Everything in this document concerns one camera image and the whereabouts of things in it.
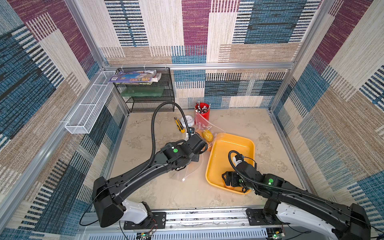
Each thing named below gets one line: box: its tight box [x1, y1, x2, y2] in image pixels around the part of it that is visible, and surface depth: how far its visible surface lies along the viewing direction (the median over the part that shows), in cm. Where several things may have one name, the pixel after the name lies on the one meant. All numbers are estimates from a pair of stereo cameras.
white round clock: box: [180, 115, 195, 128], surface depth 113 cm
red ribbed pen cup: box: [194, 102, 211, 126], surface depth 102 cm
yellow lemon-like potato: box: [202, 129, 214, 143], surface depth 98 cm
